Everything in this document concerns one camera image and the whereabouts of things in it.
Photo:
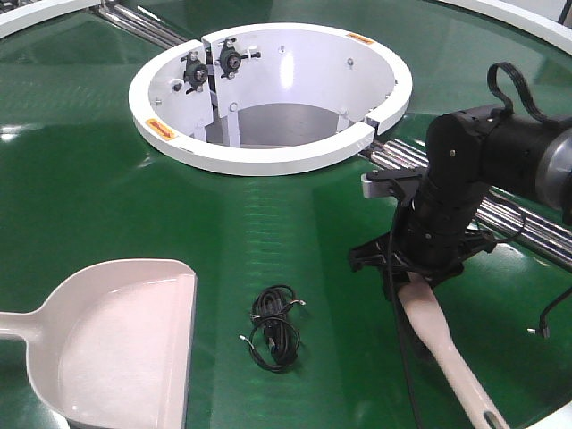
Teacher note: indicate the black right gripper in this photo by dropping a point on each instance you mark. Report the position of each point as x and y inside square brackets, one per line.
[437, 254]

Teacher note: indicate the beige hand broom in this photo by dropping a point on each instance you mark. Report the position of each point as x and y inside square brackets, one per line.
[425, 315]

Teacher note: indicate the beige plastic dustpan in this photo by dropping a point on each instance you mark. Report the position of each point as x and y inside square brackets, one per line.
[110, 347]

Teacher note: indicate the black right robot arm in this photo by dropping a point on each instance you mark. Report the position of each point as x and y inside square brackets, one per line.
[469, 152]

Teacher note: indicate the steel rollers right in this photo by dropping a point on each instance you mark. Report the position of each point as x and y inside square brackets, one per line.
[531, 230]

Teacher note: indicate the steel rollers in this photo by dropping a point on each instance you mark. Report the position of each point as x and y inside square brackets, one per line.
[531, 230]
[140, 23]

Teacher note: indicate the orange sticker rear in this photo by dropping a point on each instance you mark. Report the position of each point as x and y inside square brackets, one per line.
[360, 38]

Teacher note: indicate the white outer rim right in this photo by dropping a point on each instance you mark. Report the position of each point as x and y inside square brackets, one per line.
[549, 21]

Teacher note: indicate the white rim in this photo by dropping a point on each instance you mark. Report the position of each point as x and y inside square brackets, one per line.
[24, 16]
[549, 21]

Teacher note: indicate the orange arrow sticker front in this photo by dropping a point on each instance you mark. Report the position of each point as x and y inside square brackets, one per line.
[161, 129]

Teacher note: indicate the steel rollers top left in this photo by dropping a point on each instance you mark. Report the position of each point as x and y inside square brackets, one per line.
[140, 23]

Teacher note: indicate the white outer rim left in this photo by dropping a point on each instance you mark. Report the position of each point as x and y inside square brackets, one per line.
[24, 16]

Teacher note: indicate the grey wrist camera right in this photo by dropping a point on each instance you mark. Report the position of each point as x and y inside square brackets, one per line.
[399, 183]

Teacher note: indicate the white central ring housing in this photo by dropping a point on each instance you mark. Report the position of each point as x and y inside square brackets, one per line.
[313, 99]

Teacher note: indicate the right black bearing mount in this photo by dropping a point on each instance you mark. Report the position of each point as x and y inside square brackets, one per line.
[230, 59]

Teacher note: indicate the black bearing mount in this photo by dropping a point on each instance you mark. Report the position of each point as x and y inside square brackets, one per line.
[230, 59]
[195, 73]

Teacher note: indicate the left black bearing mount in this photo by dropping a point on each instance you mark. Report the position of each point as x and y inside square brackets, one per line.
[195, 73]

